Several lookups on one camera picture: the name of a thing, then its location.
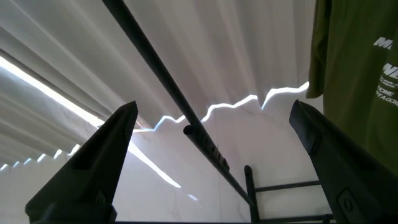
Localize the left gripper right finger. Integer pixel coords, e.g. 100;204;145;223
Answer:
289;99;398;223

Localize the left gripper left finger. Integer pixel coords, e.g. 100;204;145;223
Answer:
25;100;139;223

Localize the green long-sleeved shirt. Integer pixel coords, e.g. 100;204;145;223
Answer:
306;0;398;177

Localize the black clothes rack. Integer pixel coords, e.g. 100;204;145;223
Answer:
101;0;335;223

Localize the white curtain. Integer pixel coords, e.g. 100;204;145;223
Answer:
0;0;318;131
0;67;100;170

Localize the window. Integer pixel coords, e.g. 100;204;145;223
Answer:
0;48;137;128

